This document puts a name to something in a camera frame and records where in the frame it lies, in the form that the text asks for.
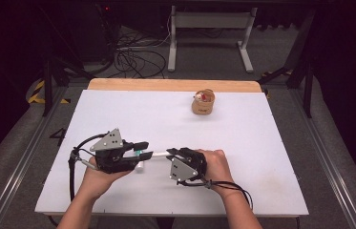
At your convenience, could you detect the black equipment case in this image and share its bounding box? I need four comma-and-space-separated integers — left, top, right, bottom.
70, 0, 121, 65

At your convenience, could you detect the person's left hand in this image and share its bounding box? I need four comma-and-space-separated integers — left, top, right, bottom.
81, 156, 134, 198

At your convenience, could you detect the black metal stand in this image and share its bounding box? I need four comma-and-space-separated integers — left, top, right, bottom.
258, 9, 315, 119
40, 6, 95, 117

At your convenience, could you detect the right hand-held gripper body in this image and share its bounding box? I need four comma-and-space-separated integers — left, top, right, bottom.
167, 147, 208, 187

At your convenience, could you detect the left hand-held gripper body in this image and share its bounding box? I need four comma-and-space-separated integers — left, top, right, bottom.
89, 128, 136, 175

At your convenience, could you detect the person's right hand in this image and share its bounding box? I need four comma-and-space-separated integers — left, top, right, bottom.
198, 149, 236, 194

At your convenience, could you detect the tangle of black floor cables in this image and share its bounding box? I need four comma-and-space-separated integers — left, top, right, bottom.
113, 30, 169, 79

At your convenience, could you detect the aluminium floor rail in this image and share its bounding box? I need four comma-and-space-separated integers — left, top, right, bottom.
288, 85, 356, 229
0, 85, 69, 229

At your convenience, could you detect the white metal stand frame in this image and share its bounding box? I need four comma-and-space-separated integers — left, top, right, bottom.
167, 5, 259, 74

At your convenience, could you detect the hand-held gripper cable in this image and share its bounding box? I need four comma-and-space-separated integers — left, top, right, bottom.
178, 177, 254, 212
68, 133, 108, 202

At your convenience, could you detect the yellow black hazard tape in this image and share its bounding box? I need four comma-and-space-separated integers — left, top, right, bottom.
27, 79, 72, 105

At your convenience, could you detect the right hand-held gripper cable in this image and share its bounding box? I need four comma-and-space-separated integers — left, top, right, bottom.
178, 177, 254, 212

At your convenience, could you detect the brown pen holder cup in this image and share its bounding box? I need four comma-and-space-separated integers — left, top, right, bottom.
191, 89, 216, 115

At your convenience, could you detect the white board cover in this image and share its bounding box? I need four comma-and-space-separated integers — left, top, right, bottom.
34, 89, 309, 217

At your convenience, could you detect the left hand-held gripper cable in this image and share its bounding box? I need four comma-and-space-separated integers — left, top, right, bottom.
68, 133, 108, 202

